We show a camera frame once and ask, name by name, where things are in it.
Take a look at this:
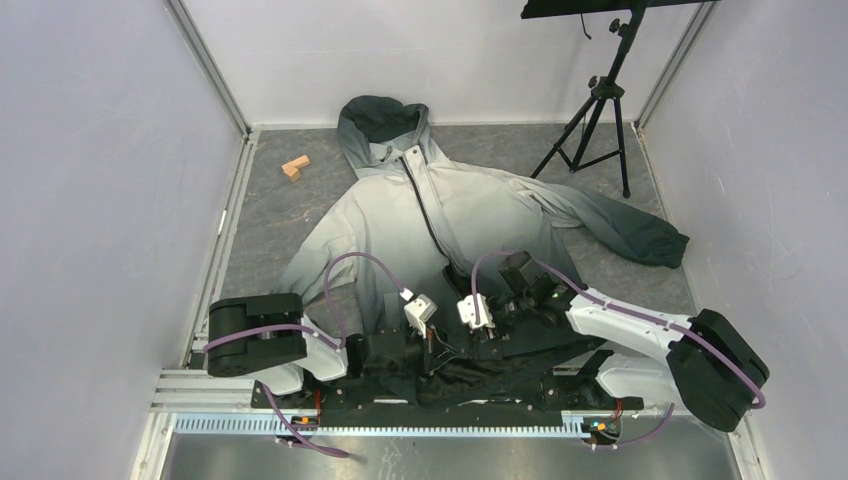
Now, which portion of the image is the grey gradient hooded jacket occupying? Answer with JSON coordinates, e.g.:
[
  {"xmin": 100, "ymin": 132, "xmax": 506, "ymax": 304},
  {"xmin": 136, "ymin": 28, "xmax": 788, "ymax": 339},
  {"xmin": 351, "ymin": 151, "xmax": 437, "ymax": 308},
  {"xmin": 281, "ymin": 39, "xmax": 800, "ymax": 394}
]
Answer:
[{"xmin": 275, "ymin": 95, "xmax": 688, "ymax": 407}]

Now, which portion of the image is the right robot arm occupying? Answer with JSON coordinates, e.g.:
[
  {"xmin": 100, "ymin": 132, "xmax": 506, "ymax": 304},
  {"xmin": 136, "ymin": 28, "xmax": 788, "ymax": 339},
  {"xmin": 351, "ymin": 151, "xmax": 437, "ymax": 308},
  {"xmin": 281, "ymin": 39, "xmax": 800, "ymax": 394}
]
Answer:
[{"xmin": 472, "ymin": 251, "xmax": 770, "ymax": 432}]

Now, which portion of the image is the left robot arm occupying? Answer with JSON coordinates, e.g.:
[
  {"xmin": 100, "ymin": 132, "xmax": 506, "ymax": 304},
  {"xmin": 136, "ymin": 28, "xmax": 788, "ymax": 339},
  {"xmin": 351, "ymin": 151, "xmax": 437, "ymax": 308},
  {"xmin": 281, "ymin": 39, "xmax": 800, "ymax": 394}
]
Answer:
[{"xmin": 203, "ymin": 291, "xmax": 436, "ymax": 396}]

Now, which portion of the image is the orange wooden block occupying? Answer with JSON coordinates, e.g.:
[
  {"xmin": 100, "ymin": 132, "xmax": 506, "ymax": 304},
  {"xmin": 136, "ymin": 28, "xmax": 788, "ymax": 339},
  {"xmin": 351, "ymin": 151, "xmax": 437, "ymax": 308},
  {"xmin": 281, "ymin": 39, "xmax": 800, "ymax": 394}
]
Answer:
[{"xmin": 281, "ymin": 155, "xmax": 311, "ymax": 182}]

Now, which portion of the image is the black tripod stand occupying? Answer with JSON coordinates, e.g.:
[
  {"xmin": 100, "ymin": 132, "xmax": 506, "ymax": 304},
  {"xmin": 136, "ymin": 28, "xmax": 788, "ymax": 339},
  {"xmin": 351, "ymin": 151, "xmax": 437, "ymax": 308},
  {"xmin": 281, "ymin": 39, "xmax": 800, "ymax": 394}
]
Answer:
[{"xmin": 530, "ymin": 1, "xmax": 653, "ymax": 199}]

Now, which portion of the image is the black panel on tripod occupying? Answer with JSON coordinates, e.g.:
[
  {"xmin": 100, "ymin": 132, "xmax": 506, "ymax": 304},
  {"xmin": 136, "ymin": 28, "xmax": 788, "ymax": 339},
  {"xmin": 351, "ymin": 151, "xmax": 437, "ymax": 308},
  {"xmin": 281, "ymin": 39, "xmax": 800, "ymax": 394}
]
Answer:
[{"xmin": 520, "ymin": 0, "xmax": 699, "ymax": 20}]

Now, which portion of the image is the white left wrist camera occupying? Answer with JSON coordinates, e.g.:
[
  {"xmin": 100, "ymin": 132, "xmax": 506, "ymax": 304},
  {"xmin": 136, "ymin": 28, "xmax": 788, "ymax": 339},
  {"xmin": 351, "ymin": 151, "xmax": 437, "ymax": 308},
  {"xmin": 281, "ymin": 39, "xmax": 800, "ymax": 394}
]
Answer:
[{"xmin": 400, "ymin": 288, "xmax": 437, "ymax": 338}]

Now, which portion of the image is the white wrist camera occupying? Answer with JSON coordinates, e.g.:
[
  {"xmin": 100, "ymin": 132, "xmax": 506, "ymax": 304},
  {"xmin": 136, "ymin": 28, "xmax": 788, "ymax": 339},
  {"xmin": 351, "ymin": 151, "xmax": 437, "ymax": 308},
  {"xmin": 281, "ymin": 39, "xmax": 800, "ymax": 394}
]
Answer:
[
  {"xmin": 400, "ymin": 288, "xmax": 437, "ymax": 338},
  {"xmin": 457, "ymin": 293, "xmax": 495, "ymax": 331}
]

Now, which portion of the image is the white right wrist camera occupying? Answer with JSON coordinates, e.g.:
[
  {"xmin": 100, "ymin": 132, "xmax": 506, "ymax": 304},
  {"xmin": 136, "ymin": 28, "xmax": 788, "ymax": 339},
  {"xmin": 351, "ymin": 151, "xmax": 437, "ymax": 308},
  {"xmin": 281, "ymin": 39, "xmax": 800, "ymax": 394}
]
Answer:
[{"xmin": 457, "ymin": 293, "xmax": 495, "ymax": 331}]

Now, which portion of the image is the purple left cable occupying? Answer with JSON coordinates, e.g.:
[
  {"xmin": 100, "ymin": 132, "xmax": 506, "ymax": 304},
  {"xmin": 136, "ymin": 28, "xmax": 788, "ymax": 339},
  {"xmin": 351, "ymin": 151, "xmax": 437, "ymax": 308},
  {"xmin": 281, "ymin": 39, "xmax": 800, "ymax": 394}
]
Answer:
[{"xmin": 202, "ymin": 251, "xmax": 409, "ymax": 460}]

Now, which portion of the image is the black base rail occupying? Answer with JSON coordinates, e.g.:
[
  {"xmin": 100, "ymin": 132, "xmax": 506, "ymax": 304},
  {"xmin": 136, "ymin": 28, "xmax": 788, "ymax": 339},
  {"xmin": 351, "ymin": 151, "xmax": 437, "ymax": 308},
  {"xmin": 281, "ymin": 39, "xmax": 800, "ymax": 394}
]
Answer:
[{"xmin": 152, "ymin": 368, "xmax": 750, "ymax": 452}]

